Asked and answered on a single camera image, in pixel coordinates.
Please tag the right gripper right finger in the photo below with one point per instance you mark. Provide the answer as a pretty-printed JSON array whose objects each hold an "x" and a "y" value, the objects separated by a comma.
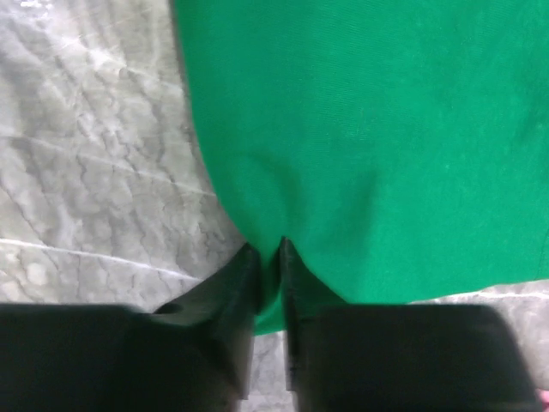
[{"x": 419, "y": 357}]

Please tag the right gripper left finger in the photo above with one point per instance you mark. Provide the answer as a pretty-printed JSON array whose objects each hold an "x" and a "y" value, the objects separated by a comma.
[{"x": 191, "y": 354}]

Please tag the green t shirt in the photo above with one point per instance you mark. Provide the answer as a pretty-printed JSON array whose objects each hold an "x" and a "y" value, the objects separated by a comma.
[{"x": 402, "y": 146}]

